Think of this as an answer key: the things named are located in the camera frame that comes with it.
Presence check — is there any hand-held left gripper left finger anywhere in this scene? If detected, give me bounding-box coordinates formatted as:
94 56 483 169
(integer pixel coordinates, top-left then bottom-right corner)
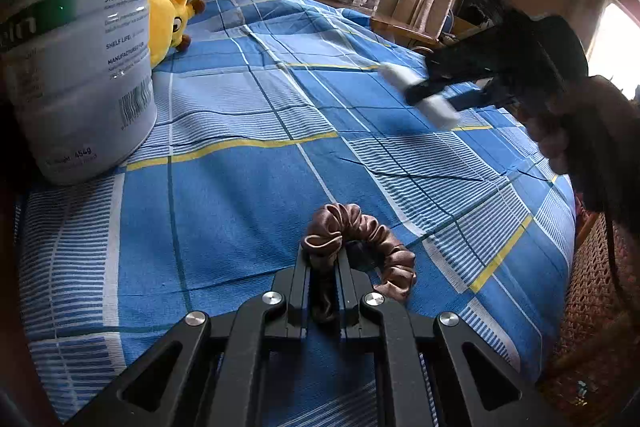
65 243 313 427

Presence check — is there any small bright window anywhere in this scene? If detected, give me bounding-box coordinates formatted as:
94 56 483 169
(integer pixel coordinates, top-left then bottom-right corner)
585 2 640 102

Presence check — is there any brown satin scrunchie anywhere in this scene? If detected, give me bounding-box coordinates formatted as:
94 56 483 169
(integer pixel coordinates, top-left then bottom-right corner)
302 203 417 325

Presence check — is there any wooden desk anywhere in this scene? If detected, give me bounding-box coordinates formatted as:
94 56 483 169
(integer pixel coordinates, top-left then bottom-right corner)
320 0 446 52

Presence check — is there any white rectangular bar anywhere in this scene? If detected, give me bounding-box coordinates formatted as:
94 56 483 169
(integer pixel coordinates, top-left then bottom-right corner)
378 63 460 129

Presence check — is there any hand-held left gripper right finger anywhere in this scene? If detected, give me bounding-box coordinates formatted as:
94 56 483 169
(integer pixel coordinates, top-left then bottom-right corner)
336 252 566 427

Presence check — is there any woven rattan mat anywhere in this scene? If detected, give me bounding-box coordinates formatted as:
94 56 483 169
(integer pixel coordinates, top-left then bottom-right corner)
542 207 640 427

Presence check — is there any person's right hand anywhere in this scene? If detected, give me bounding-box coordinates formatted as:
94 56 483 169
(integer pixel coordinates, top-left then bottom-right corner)
527 76 640 188

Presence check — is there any black strap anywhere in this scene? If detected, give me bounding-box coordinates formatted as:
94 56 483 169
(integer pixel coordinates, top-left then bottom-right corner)
602 202 628 313

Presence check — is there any large white tin can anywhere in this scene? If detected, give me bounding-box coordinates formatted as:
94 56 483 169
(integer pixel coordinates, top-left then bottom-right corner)
0 0 165 186

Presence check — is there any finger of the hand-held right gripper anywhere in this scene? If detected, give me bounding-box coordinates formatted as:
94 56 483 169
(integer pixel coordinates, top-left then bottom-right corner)
404 26 507 106
449 88 519 112

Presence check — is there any yellow plush toy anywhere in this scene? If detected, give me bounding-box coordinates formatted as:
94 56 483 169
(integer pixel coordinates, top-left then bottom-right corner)
149 0 207 68

